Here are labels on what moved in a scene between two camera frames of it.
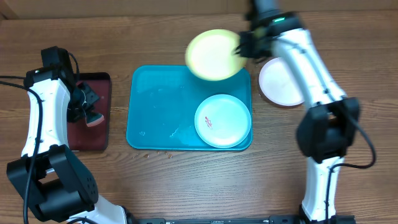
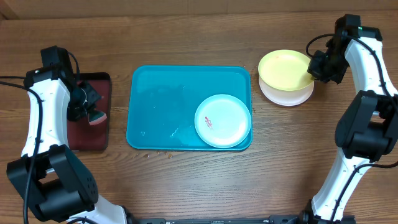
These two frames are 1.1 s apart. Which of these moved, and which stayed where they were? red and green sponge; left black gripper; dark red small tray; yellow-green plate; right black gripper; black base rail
Moved: yellow-green plate; right black gripper
Stayed: black base rail; left black gripper; red and green sponge; dark red small tray
